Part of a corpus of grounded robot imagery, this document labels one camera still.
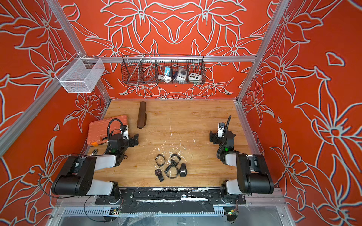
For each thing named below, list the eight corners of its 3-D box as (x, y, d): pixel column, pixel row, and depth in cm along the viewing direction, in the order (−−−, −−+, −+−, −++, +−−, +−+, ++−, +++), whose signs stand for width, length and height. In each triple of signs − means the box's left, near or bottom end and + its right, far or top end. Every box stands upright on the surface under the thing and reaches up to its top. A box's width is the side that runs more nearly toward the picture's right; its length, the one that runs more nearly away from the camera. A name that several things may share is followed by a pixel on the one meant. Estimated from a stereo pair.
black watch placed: (170, 165, 86) (170, 164, 84) (171, 155, 90) (170, 153, 88) (181, 165, 86) (181, 164, 84) (181, 155, 90) (181, 153, 88)
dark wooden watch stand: (138, 132, 101) (136, 126, 95) (142, 107, 116) (140, 101, 111) (145, 131, 101) (143, 126, 95) (147, 107, 116) (146, 101, 111)
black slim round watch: (153, 160, 88) (153, 159, 86) (160, 154, 91) (160, 152, 88) (160, 167, 85) (159, 166, 83) (167, 160, 88) (167, 159, 86)
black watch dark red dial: (160, 182, 80) (160, 181, 78) (154, 172, 83) (153, 171, 81) (166, 178, 81) (166, 177, 79) (159, 168, 85) (158, 166, 83)
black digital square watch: (178, 177, 81) (178, 174, 76) (178, 166, 85) (178, 163, 80) (187, 177, 81) (187, 174, 76) (186, 166, 85) (187, 163, 80)
